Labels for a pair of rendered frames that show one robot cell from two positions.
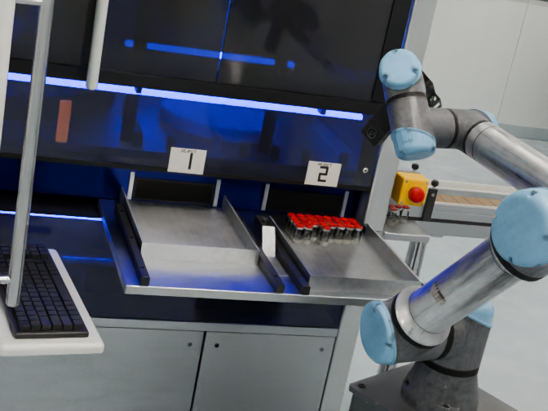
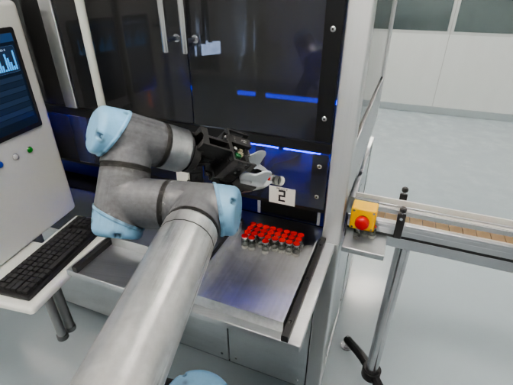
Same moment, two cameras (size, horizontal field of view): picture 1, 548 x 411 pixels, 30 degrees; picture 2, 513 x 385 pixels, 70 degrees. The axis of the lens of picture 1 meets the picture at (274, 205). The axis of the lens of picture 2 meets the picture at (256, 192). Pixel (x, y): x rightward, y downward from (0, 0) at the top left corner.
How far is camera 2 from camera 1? 1.75 m
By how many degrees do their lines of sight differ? 39
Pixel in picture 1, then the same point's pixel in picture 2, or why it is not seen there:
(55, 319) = (18, 284)
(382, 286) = (246, 315)
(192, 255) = (140, 250)
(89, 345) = (23, 308)
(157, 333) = not seen: hidden behind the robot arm
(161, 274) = (103, 263)
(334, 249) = (269, 259)
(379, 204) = (333, 224)
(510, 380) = not seen: outside the picture
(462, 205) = (434, 231)
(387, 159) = (335, 190)
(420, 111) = (108, 186)
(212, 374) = not seen: hidden behind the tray
